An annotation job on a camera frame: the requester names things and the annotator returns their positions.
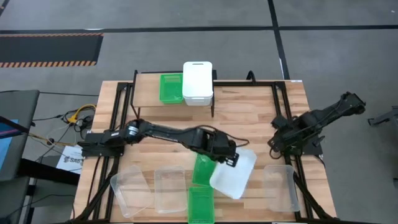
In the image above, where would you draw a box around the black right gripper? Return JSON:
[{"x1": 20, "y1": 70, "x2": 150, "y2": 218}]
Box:
[{"x1": 267, "y1": 114, "x2": 294, "y2": 154}]

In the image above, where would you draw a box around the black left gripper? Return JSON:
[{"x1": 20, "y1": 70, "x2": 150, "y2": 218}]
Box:
[{"x1": 198, "y1": 129, "x2": 240, "y2": 168}]

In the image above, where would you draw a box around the green plastic basket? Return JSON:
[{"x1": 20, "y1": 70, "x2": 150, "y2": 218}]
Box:
[
  {"x1": 159, "y1": 73, "x2": 185, "y2": 105},
  {"x1": 187, "y1": 185, "x2": 216, "y2": 224},
  {"x1": 191, "y1": 153, "x2": 218, "y2": 187}
]

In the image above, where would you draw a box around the clear plastic basket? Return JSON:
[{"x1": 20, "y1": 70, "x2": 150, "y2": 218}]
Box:
[
  {"x1": 154, "y1": 164, "x2": 188, "y2": 215},
  {"x1": 109, "y1": 164, "x2": 155, "y2": 219},
  {"x1": 263, "y1": 164, "x2": 301, "y2": 213}
]

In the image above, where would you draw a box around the black stand base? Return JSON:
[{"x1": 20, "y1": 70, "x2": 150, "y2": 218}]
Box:
[{"x1": 368, "y1": 105, "x2": 398, "y2": 127}]

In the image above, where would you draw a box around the white printed paper sheet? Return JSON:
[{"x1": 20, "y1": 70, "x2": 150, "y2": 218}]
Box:
[{"x1": 55, "y1": 144, "x2": 84, "y2": 175}]

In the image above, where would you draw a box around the black hazard-striped floor mat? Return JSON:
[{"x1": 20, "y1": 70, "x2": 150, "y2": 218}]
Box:
[{"x1": 0, "y1": 32, "x2": 104, "y2": 68}]

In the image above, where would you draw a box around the grey side table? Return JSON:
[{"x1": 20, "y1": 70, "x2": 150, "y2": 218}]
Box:
[{"x1": 0, "y1": 90, "x2": 40, "y2": 182}]

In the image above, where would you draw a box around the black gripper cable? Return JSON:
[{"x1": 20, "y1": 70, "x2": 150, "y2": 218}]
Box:
[{"x1": 198, "y1": 124, "x2": 250, "y2": 147}]

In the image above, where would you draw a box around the black aluminium station frame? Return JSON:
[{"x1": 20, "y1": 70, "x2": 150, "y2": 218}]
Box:
[{"x1": 70, "y1": 70, "x2": 341, "y2": 224}]

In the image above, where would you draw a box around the wooden shelf with black frame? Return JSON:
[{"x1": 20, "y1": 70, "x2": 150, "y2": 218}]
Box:
[{"x1": 129, "y1": 69, "x2": 218, "y2": 119}]

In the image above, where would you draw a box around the yellow cable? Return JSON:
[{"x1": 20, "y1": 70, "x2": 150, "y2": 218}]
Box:
[{"x1": 67, "y1": 104, "x2": 97, "y2": 124}]

